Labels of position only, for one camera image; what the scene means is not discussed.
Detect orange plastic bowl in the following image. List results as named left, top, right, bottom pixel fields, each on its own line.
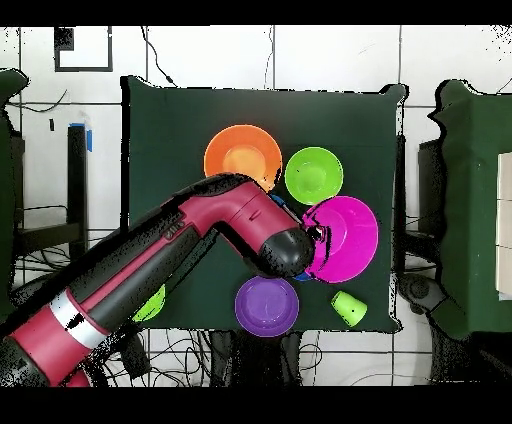
left=203, top=124, right=284, bottom=193

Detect pink plastic bowl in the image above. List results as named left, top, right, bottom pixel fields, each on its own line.
left=300, top=195, right=380, bottom=284

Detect green plastic bowl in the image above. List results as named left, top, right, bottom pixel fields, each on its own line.
left=131, top=283, right=167, bottom=323
left=284, top=146, right=345, bottom=206

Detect purple plastic bowl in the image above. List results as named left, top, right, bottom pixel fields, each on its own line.
left=234, top=275, right=300, bottom=338

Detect dark green table cloth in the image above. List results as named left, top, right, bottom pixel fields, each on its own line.
left=120, top=74, right=410, bottom=335

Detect green plastic cup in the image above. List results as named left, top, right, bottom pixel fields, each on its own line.
left=330, top=290, right=368, bottom=328

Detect black power adapter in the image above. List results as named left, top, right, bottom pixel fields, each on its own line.
left=119, top=331, right=152, bottom=380

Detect green cloth side table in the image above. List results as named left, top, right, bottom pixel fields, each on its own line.
left=427, top=78, right=512, bottom=341
left=0, top=67, right=30, bottom=321

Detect beige boxes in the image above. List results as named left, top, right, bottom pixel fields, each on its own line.
left=495, top=151, right=512, bottom=301

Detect black floor cable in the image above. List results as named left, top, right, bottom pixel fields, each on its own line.
left=139, top=26, right=178, bottom=87

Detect black pedestal leg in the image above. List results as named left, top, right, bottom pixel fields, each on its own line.
left=397, top=273, right=447, bottom=317

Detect black upright post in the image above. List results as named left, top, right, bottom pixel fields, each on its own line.
left=66, top=123, right=89, bottom=261

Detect black square floor frame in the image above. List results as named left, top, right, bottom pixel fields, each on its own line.
left=53, top=26, right=114, bottom=73

